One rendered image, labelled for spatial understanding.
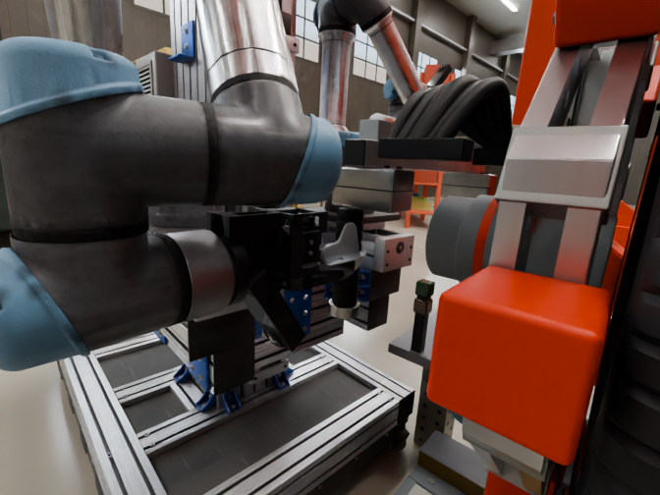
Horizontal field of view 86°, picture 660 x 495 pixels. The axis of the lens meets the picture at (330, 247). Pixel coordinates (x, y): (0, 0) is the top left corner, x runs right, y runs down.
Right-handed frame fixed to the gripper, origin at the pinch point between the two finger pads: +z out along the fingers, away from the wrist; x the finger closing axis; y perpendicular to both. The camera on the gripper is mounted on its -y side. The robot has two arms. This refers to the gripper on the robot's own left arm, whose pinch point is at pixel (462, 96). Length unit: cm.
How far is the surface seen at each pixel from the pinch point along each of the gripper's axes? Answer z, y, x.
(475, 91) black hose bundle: -85, 11, 81
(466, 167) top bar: -61, 20, 62
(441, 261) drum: -75, 32, 73
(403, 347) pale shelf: -48, 73, 44
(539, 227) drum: -71, 24, 83
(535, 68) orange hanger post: -35, -1, 52
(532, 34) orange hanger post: -36, -8, 49
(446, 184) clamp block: -59, 24, 56
